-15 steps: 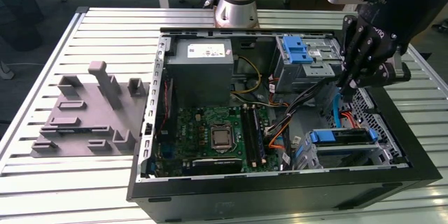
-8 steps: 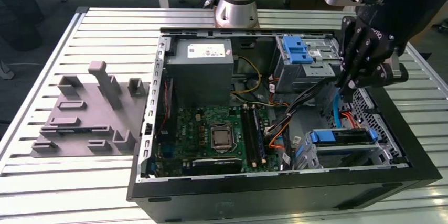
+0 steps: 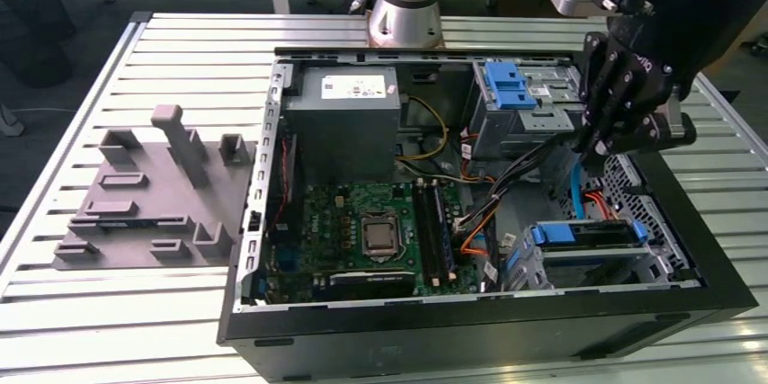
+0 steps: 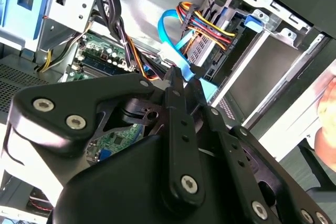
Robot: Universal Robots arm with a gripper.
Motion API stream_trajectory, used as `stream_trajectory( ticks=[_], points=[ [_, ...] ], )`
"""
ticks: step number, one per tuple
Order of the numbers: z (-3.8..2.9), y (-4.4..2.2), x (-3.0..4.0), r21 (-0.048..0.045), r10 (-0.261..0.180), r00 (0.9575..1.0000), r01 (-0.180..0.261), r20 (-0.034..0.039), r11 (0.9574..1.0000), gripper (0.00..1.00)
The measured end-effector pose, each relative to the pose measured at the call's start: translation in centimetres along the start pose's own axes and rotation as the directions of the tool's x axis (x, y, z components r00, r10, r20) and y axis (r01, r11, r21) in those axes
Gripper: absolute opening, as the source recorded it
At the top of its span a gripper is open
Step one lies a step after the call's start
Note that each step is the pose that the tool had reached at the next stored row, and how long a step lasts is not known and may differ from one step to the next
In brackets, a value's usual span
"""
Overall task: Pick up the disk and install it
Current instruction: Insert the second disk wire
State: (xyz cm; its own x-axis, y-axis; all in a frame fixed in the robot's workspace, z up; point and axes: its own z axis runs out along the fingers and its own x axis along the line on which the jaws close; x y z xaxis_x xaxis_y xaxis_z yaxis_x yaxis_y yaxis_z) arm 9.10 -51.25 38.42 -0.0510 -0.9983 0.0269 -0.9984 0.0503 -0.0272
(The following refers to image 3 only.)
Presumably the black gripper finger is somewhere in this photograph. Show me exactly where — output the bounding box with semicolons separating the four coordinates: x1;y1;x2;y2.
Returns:
605;86;697;156
572;31;637;174

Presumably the red orange power wire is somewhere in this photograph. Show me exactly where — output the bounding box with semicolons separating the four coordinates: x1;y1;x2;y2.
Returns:
584;189;623;225

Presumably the blue data wire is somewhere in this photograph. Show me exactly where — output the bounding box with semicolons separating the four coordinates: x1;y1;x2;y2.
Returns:
568;159;589;224

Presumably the hard disk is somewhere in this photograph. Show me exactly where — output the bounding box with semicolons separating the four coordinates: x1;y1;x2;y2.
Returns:
531;219;648;251

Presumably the metal disk bay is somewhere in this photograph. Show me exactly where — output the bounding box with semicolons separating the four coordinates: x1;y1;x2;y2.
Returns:
503;218;692;293

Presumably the metal optical drive cage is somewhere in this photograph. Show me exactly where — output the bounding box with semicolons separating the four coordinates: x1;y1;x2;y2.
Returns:
469;58;593;161

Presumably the blue plastic drive latch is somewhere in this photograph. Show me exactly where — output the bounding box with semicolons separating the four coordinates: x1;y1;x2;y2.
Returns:
483;60;540;112

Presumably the black RAM slot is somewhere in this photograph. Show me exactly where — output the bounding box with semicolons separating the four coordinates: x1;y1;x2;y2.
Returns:
421;180;447;284
413;180;439;285

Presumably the grey power supply unit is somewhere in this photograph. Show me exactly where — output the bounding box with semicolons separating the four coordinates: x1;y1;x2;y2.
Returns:
280;65;403;183

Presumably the silver CPU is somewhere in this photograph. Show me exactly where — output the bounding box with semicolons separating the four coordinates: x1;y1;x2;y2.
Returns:
365;223;399;251

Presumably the CPU socket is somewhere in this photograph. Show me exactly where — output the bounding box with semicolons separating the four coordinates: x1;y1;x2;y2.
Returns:
356;210;405;264

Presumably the green motherboard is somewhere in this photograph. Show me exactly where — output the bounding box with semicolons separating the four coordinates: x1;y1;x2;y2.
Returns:
263;179;485;305

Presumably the black graphics card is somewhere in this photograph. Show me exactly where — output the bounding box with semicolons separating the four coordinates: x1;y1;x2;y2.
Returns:
323;268;420;300

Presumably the black open PC case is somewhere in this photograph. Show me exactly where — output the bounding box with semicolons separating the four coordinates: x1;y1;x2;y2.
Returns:
216;46;759;381

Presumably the grey parts rack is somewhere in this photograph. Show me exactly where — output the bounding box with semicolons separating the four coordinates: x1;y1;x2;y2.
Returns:
52;103;260;273

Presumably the black chair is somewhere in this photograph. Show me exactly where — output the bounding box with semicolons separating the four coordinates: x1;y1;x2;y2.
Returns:
0;0;79;88

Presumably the grey stand foot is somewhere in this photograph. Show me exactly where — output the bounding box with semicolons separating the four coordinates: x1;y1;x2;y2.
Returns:
0;103;27;138

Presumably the black cable bundle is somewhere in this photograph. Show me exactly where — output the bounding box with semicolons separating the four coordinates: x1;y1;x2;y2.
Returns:
452;129;581;235

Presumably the yellow wire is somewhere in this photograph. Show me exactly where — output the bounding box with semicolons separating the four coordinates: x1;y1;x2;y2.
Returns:
395;94;451;163

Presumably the orange data wire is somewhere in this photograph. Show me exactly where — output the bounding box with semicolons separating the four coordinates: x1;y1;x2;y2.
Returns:
459;227;500;263

